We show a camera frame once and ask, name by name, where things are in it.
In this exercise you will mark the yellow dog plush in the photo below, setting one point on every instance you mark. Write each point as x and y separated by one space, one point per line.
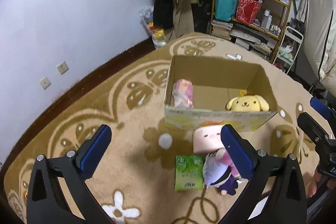
247 103

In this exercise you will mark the wall socket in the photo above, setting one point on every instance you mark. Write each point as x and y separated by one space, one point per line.
45 82
62 68

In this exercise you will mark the wooden shelf rack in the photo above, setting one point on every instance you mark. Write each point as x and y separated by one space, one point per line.
272 19

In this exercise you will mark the green tissue pack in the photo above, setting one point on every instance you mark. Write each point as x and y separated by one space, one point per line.
189 173

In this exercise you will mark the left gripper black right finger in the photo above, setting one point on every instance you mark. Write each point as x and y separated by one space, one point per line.
286 202

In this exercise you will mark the upper wall socket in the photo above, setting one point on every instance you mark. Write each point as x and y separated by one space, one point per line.
62 68

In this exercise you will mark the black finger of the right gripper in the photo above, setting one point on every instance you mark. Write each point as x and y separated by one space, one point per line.
313 130
319 107

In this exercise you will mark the lower wall socket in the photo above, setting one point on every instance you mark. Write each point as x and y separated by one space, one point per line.
45 82

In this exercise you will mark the teal bag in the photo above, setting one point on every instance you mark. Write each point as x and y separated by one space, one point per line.
225 9

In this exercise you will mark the pink doll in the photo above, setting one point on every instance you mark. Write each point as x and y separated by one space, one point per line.
183 94

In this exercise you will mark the pink cube pig plush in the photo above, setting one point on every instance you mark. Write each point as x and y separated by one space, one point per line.
207 139

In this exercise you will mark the plastic bag with yellow toys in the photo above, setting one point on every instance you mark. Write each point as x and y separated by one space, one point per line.
156 32

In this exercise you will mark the person's right hand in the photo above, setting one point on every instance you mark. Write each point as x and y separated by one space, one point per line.
312 186

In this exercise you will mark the red patterned gift bag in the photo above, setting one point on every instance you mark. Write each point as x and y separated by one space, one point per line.
247 11

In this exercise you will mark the black hanging garment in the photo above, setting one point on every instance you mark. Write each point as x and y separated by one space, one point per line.
163 14

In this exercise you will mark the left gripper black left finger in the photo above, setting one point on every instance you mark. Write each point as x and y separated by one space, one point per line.
46 202

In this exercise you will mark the patterned beige carpet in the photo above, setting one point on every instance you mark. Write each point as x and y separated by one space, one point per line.
134 181

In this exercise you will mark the open cardboard box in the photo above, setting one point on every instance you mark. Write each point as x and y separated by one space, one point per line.
216 81

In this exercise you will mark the stack of books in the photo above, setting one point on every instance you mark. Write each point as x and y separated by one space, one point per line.
255 41

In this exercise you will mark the white-haired anime figure plush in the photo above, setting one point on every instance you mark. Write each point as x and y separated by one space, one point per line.
220 172

